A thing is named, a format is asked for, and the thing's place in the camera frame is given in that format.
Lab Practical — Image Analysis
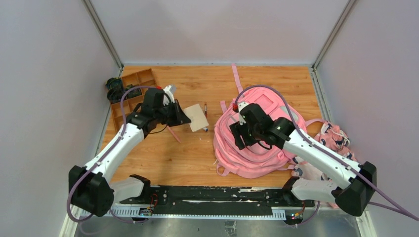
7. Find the beige wallet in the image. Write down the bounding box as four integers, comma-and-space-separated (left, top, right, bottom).
183, 104, 209, 132

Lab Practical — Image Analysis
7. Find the pink student backpack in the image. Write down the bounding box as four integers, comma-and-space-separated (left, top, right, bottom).
212, 64, 325, 180

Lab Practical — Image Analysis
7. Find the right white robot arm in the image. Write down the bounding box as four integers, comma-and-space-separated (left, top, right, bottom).
230, 102, 377, 217

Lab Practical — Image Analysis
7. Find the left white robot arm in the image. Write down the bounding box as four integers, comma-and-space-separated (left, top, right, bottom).
66, 84, 191, 222

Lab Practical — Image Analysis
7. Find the pink pencil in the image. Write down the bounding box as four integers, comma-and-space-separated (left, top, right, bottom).
167, 126, 181, 143

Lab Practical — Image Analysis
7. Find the wooden divided organizer tray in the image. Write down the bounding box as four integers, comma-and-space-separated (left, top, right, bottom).
105, 68, 158, 131

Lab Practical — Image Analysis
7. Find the pink patterned cloth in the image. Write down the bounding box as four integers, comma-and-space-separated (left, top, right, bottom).
291, 121, 357, 210

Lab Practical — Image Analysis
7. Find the black strap roll outside tray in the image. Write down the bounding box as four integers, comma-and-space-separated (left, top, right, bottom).
106, 88, 125, 104

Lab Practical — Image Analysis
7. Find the dark strap roll top left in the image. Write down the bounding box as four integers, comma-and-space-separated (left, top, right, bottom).
105, 77, 124, 90

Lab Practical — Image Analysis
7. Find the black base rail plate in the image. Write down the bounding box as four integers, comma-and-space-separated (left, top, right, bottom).
121, 185, 315, 217

